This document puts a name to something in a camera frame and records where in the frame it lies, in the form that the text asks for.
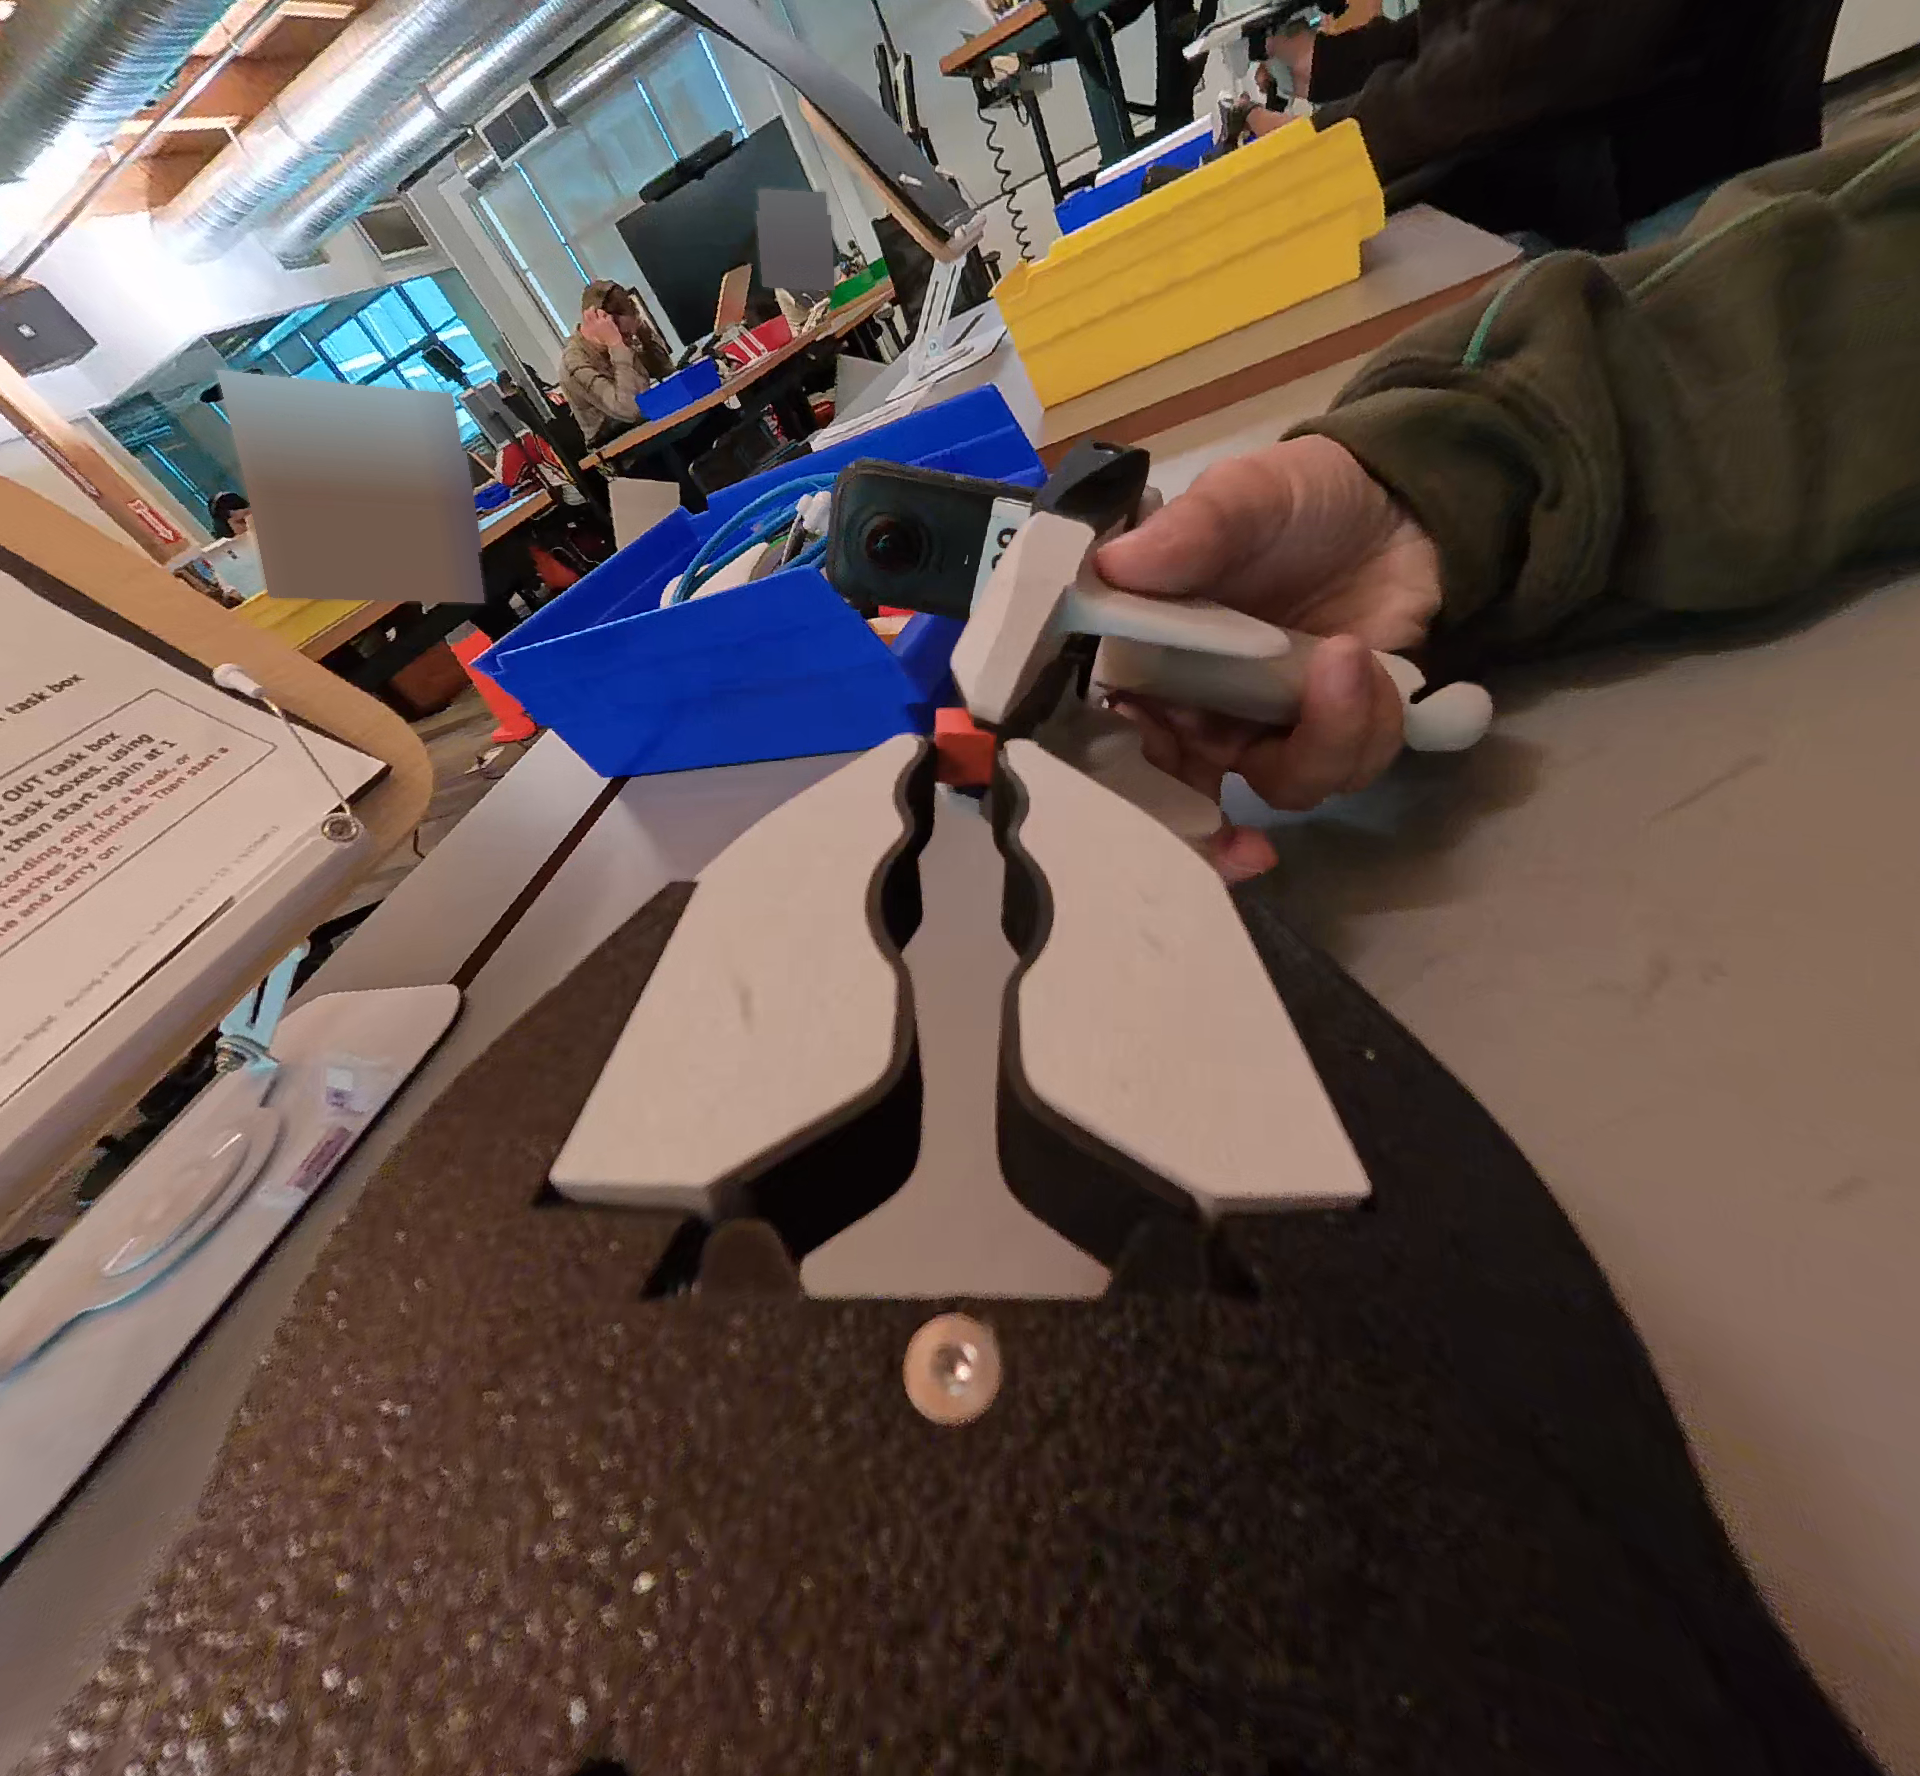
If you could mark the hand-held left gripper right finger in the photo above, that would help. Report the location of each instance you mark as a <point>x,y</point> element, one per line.
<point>1171,1012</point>

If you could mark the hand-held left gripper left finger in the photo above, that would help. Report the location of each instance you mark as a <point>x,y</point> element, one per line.
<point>750,1012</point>

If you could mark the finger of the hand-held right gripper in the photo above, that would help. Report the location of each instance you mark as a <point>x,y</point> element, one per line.
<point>1027,620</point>
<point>1171,798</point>

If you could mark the small orange cube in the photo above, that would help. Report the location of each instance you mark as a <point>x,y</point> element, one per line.
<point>964,753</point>

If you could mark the person's right forearm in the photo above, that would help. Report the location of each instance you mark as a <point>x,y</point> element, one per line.
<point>1650,455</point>

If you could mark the person's right hand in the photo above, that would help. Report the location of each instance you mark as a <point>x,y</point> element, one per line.
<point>1305,531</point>

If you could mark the blue bin with items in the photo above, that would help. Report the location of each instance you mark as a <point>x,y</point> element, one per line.
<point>705,681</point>

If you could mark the small blue bin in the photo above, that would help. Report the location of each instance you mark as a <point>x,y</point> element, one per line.
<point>683,388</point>
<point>1118,194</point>

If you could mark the yellow plastic bin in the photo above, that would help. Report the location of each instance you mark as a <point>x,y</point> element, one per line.
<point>1201,262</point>

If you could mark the dark instruction board on stand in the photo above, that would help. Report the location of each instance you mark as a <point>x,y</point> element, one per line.
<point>809,82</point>

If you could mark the wooden instruction board with paper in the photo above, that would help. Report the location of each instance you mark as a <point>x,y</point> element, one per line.
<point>120,815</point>

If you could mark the black wall screen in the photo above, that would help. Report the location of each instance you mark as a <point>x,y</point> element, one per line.
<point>690,245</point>

